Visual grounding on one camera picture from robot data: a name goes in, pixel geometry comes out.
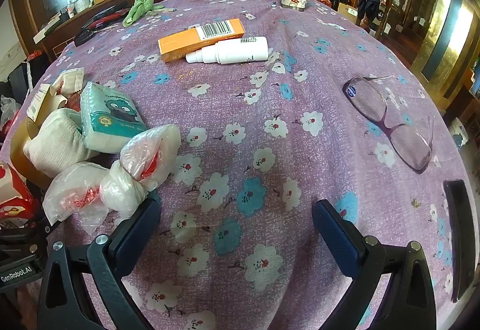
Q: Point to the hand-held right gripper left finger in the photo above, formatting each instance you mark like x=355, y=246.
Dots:
x=135, y=236

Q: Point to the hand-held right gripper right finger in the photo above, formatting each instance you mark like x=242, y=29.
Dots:
x=337, y=236

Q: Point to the knotted clear plastic bag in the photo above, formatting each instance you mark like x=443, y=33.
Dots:
x=75, y=195
x=146, y=161

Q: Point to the orange box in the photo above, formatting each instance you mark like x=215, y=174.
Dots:
x=202, y=37

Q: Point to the purple floral tablecloth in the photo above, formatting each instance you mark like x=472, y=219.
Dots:
x=262, y=165

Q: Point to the brown tape roll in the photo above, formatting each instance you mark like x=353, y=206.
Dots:
x=18, y=154

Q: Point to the black phone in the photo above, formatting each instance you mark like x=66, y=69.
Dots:
x=459, y=236

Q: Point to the purple eyeglasses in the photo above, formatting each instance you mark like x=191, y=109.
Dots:
x=390, y=124

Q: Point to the white knit cloth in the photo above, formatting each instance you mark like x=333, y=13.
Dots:
x=52, y=142

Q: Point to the loose clear plastic bag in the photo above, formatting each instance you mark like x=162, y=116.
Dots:
x=9, y=111

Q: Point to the small white box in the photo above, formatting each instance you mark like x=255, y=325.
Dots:
x=37, y=103

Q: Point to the beige striped sachet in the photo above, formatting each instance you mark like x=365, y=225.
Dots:
x=69, y=81

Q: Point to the black tote bag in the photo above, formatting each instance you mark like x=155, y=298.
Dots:
x=22, y=75

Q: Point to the white spray bottle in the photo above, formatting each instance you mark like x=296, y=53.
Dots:
x=240, y=51

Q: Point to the red black tool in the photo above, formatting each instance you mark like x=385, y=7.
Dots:
x=108, y=18

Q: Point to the small cardboard box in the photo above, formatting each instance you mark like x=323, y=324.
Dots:
x=347, y=9

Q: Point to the beige pen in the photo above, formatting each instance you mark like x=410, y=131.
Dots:
x=163, y=9

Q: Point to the green cloth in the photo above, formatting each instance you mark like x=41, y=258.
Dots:
x=138, y=7

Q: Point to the dark jacket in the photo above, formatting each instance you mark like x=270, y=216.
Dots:
x=369, y=4

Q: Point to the golden pillar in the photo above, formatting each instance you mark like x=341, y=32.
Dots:
x=442, y=26

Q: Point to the wooden stair railing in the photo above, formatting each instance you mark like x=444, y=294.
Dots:
x=405, y=11

